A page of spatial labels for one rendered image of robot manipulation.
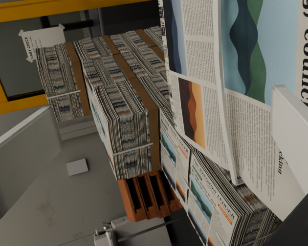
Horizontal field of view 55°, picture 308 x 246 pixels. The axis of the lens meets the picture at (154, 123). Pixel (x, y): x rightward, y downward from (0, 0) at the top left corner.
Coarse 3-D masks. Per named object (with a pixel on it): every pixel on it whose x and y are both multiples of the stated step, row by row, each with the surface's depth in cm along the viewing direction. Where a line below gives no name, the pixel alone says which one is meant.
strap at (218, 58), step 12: (216, 0) 27; (216, 12) 28; (216, 24) 28; (216, 36) 29; (216, 48) 29; (216, 60) 30; (216, 72) 30; (228, 132) 32; (228, 144) 33; (228, 156) 34
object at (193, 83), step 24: (168, 0) 40; (192, 0) 34; (168, 24) 42; (192, 24) 35; (168, 48) 44; (192, 48) 37; (168, 72) 46; (192, 72) 38; (192, 96) 40; (216, 96) 34; (192, 120) 42; (216, 120) 36; (192, 144) 44; (216, 144) 37
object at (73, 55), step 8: (144, 32) 191; (104, 40) 183; (152, 40) 180; (72, 48) 175; (112, 48) 173; (72, 56) 167; (72, 64) 163; (80, 72) 167; (80, 80) 170; (80, 88) 173; (80, 96) 176; (88, 104) 181; (88, 112) 184
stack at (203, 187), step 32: (128, 64) 159; (160, 64) 156; (160, 96) 133; (160, 128) 131; (160, 160) 147; (192, 160) 105; (192, 192) 113; (224, 192) 90; (192, 224) 122; (224, 224) 92; (256, 224) 91
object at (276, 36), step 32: (256, 0) 24; (288, 0) 21; (256, 32) 25; (288, 32) 21; (256, 64) 26; (288, 64) 22; (256, 96) 27; (256, 128) 29; (256, 160) 30; (256, 192) 31; (288, 192) 26
